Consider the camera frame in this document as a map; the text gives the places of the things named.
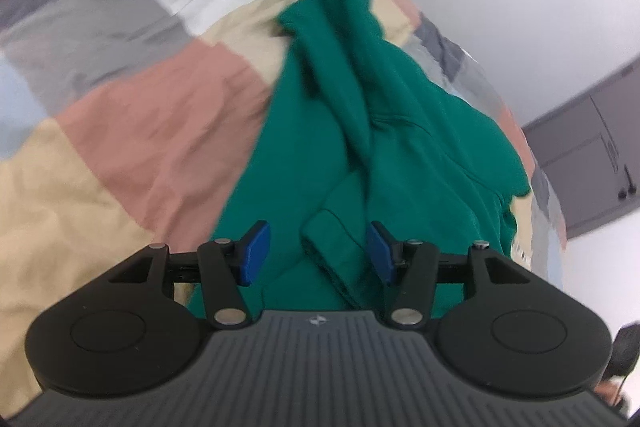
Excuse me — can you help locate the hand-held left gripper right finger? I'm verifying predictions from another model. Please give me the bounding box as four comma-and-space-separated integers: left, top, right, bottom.
366, 222, 535, 331

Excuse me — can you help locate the grey door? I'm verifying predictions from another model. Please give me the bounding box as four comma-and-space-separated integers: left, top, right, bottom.
521, 58, 640, 239

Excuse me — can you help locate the patchwork bed sheet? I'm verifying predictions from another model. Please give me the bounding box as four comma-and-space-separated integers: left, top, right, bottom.
0, 0, 570, 414

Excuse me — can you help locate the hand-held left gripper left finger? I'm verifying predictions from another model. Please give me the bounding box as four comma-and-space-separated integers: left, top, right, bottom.
106, 221, 272, 329

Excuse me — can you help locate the green printed sweatshirt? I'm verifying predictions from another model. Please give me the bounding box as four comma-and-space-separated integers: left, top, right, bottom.
190, 0, 532, 314

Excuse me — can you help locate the black door handle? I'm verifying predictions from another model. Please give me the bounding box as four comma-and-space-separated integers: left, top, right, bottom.
617, 164, 639, 200

